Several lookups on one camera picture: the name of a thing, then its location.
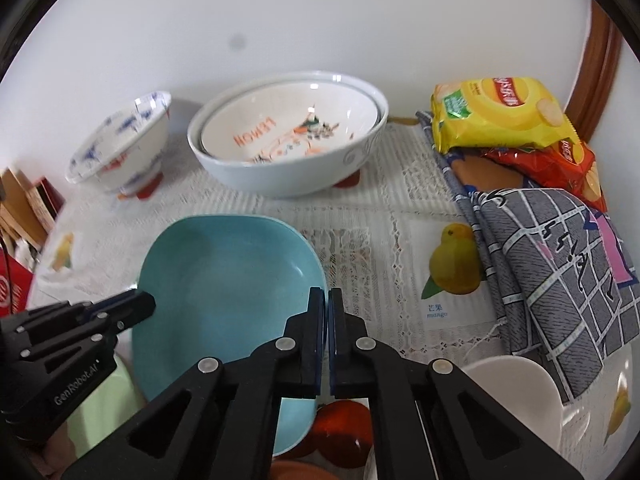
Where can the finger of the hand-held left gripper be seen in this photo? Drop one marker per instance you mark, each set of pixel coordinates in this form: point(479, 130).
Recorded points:
point(135, 307)

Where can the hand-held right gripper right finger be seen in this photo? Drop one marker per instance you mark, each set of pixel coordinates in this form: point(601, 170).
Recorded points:
point(334, 345)

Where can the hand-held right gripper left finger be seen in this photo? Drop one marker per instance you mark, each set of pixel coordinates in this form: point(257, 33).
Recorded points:
point(320, 345)

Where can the blue plate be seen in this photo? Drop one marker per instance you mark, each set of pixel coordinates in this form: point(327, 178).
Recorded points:
point(225, 285)

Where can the plain white bowl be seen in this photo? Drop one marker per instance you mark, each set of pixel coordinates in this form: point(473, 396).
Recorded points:
point(510, 385)

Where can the light green plate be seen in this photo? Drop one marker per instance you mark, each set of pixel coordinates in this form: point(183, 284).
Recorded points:
point(105, 410)

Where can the red paper bag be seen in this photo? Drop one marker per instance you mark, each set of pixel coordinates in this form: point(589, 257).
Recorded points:
point(12, 285)

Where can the fruit print tablecloth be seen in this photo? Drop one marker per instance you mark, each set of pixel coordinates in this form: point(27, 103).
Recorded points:
point(390, 260)

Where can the red edged patterned box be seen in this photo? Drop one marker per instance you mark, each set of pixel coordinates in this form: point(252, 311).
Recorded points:
point(47, 202)

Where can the blue patterned footed bowl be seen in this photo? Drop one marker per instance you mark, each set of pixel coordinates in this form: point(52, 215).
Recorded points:
point(145, 155)

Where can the wooden crate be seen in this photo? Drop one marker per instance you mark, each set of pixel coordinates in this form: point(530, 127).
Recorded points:
point(15, 210)

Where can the large white swirl bowl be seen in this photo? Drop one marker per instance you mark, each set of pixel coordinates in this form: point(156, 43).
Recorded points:
point(280, 177)

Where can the white lemon print bowl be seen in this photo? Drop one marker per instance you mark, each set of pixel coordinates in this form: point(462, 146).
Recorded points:
point(280, 120)

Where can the grey checked cloth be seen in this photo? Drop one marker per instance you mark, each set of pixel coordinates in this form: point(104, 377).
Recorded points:
point(550, 270)

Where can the yellow chip bag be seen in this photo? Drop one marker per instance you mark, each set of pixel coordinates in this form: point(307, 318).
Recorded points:
point(500, 120)

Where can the red chip bag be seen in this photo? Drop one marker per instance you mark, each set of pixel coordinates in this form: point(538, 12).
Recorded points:
point(555, 165)

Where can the brown wooden door frame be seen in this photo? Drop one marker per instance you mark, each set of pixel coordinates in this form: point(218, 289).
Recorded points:
point(597, 75)

